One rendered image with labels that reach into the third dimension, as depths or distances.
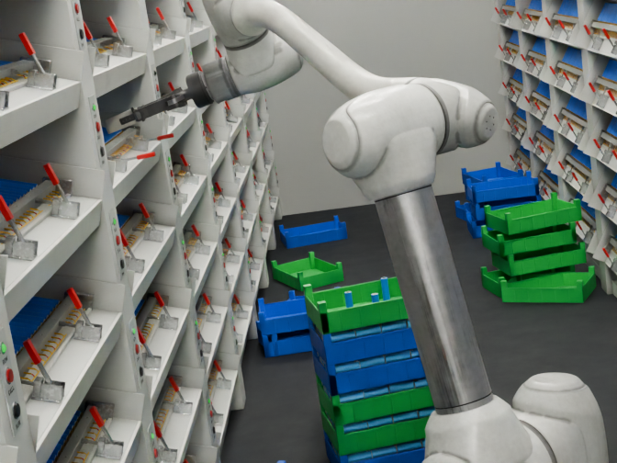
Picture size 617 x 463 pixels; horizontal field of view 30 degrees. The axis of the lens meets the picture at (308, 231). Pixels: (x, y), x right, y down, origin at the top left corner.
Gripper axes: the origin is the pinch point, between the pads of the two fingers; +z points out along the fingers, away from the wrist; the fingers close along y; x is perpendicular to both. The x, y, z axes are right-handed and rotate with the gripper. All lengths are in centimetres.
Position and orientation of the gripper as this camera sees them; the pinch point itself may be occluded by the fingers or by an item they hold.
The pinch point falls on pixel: (121, 120)
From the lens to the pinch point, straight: 252.8
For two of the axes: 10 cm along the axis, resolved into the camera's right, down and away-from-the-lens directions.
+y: 0.3, -2.1, 9.8
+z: -9.3, 3.6, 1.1
